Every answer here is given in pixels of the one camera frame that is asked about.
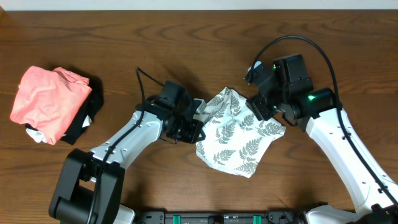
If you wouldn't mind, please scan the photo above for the white fern print dress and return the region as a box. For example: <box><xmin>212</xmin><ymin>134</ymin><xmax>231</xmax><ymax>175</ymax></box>
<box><xmin>196</xmin><ymin>87</ymin><xmax>285</xmax><ymax>178</ymax></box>

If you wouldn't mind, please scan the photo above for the folded black garment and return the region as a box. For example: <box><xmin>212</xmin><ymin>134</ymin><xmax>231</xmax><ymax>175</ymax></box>
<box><xmin>26</xmin><ymin>67</ymin><xmax>104</xmax><ymax>145</ymax></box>

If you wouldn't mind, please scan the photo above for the folded coral pink garment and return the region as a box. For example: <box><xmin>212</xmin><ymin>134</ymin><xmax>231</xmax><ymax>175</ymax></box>
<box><xmin>10</xmin><ymin>66</ymin><xmax>92</xmax><ymax>145</ymax></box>

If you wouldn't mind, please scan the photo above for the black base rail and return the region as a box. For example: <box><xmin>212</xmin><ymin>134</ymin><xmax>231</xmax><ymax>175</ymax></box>
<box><xmin>132</xmin><ymin>211</ymin><xmax>305</xmax><ymax>224</ymax></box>

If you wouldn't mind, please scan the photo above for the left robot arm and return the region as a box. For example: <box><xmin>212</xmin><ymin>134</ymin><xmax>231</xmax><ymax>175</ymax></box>
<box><xmin>49</xmin><ymin>96</ymin><xmax>205</xmax><ymax>223</ymax></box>

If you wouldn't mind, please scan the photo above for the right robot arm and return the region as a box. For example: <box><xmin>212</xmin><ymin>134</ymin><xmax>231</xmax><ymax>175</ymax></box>
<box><xmin>249</xmin><ymin>81</ymin><xmax>397</xmax><ymax>223</ymax></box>

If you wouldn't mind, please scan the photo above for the white crumpled cloth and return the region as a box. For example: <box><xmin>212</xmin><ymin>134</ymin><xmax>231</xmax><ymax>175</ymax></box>
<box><xmin>25</xmin><ymin>115</ymin><xmax>92</xmax><ymax>145</ymax></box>

